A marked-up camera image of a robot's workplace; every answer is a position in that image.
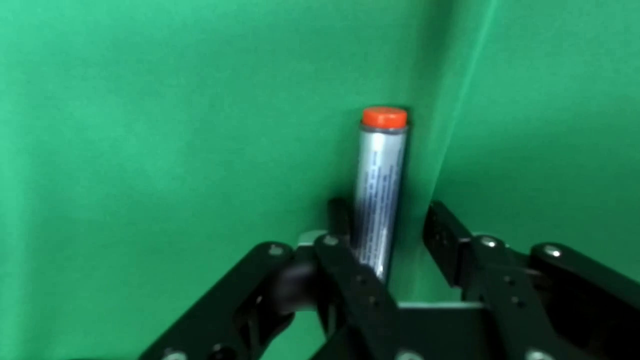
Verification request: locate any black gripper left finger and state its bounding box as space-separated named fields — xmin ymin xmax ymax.
xmin=137 ymin=197 xmax=401 ymax=360

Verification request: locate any red marker with grey barrel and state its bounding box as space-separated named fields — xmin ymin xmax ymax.
xmin=352 ymin=103 xmax=411 ymax=281

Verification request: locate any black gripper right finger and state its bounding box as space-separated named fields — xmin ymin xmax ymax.
xmin=422 ymin=197 xmax=640 ymax=360

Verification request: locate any green table cloth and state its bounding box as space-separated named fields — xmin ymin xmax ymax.
xmin=0 ymin=0 xmax=640 ymax=360

